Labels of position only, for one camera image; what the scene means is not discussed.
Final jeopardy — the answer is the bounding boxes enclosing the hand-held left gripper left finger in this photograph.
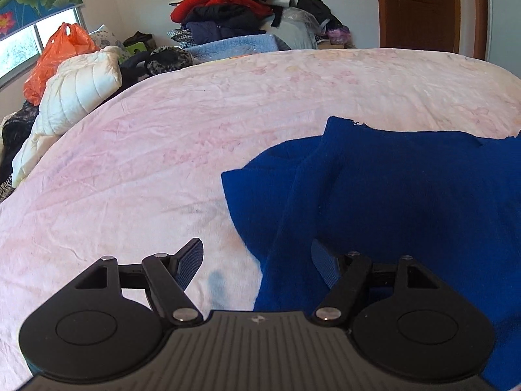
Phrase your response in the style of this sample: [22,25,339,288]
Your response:
[75,237,204,326]

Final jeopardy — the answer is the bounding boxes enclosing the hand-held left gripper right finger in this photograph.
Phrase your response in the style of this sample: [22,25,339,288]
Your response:
[310,238,440,327]

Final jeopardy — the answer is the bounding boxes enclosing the blue beaded sweater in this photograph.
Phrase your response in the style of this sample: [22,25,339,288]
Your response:
[221,116,521,391]

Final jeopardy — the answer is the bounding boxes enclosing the dark patterned clothes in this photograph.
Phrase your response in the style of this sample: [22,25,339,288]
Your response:
[0,101,40,203]

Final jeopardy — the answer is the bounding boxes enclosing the pink bedspread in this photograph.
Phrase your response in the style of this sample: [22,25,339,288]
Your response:
[0,47,521,391]

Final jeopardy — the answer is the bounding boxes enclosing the leopard print cloth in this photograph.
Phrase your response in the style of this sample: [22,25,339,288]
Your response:
[144,45,194,77]

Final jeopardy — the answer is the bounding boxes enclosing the white quilted jacket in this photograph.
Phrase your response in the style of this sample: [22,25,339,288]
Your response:
[11,46,123,189]

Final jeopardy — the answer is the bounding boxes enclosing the light blue quilted blanket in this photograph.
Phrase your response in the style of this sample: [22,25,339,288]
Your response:
[185,35,292,65]

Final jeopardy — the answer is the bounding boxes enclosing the green and black bag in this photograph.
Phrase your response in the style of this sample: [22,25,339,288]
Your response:
[122,31,158,60]

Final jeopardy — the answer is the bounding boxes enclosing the checkered cloth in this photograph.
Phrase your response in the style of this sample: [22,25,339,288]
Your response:
[167,28,194,50]

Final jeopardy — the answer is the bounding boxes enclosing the purple bag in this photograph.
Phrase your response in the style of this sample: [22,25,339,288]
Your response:
[325,25,352,45]

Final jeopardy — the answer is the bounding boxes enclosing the navy garment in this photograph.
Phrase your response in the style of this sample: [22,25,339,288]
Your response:
[185,20,266,44]

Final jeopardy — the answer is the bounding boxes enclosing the grey garment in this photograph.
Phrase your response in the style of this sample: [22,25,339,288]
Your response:
[272,18,319,52]

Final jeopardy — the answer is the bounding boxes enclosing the floral grey pillow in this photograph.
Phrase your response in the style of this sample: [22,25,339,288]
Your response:
[87,24,125,52]

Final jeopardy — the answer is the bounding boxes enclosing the orange plastic bag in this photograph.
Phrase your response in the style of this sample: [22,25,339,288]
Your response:
[23,22,101,107]

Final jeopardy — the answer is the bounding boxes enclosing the clear plastic bag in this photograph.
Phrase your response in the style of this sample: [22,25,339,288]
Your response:
[281,6,323,34]

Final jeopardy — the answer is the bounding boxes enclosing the black garment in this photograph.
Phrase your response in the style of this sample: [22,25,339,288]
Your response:
[181,4,266,33]

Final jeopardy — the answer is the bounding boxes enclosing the black jacket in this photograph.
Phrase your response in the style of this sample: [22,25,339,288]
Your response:
[296,0,343,32]

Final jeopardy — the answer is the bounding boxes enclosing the window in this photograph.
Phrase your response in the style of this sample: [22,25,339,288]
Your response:
[0,5,87,89]

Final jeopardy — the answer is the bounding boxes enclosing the brown wooden door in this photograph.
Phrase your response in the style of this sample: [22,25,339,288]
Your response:
[374,0,489,60]

